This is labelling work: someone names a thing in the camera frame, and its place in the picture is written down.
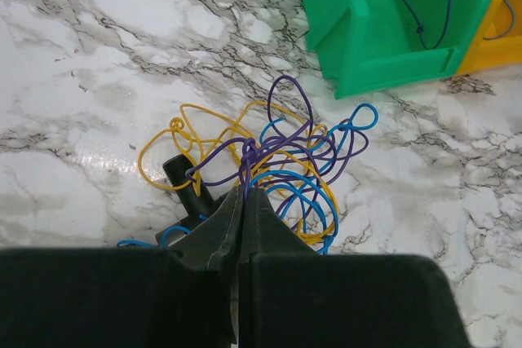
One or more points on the green plastic bin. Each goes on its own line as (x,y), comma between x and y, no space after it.
(365,45)

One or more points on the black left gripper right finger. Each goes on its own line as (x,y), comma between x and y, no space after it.
(291,296)

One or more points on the black pipe fitting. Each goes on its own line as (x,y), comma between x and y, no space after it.
(198,208)

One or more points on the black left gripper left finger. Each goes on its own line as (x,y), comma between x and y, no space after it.
(175,296)

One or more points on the orange plastic bin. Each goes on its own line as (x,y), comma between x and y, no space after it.
(497,41)

